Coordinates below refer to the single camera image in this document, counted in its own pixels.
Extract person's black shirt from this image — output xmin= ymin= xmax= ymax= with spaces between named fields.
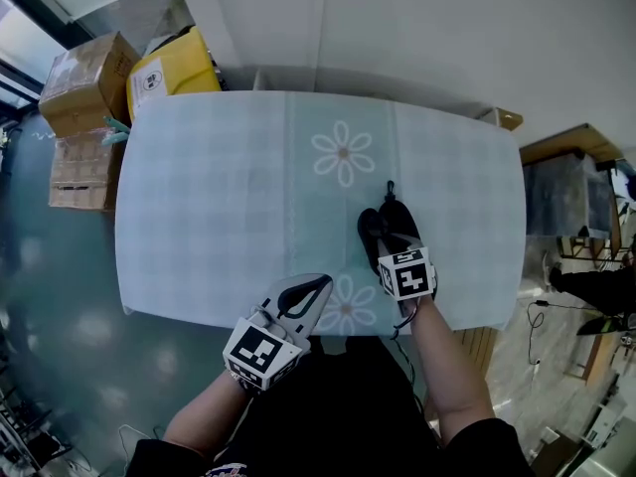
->
xmin=127 ymin=365 xmax=536 ymax=477

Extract wooden slatted pallet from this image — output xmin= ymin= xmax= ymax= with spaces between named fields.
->
xmin=451 ymin=326 xmax=499 ymax=393

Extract black framed glass door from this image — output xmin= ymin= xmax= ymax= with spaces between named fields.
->
xmin=0 ymin=0 xmax=80 ymax=114

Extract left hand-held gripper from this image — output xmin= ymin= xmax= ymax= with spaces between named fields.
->
xmin=222 ymin=272 xmax=335 ymax=395

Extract light blue floral tablecloth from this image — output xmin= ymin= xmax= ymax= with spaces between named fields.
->
xmin=114 ymin=90 xmax=528 ymax=338

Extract taped brown cardboard box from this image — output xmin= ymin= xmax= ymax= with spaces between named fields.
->
xmin=48 ymin=129 xmax=126 ymax=212

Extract large brown cardboard box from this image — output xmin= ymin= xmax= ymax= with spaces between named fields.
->
xmin=38 ymin=31 xmax=142 ymax=138

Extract black sunglasses case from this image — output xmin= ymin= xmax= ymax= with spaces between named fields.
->
xmin=357 ymin=180 xmax=439 ymax=302

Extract person's black trousers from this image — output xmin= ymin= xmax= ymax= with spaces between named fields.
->
xmin=317 ymin=335 xmax=423 ymax=397

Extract person's left forearm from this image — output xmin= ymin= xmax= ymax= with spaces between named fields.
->
xmin=162 ymin=373 xmax=255 ymax=460

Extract plastic-wrapped furniture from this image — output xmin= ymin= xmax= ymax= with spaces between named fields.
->
xmin=523 ymin=154 xmax=623 ymax=239

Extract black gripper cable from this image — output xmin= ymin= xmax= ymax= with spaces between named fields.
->
xmin=391 ymin=305 xmax=429 ymax=416

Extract wooden board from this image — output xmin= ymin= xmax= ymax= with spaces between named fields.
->
xmin=518 ymin=122 xmax=625 ymax=168

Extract teal plastic handle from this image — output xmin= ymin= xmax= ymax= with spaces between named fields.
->
xmin=101 ymin=115 xmax=132 ymax=146

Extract person's right forearm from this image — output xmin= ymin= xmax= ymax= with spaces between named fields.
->
xmin=410 ymin=298 xmax=496 ymax=447

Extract yellow box with white label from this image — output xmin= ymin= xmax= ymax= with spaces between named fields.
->
xmin=125 ymin=26 xmax=223 ymax=124

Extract wooden table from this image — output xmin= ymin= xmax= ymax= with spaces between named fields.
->
xmin=478 ymin=106 xmax=525 ymax=131

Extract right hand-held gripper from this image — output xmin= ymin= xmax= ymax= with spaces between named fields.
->
xmin=376 ymin=234 xmax=439 ymax=301

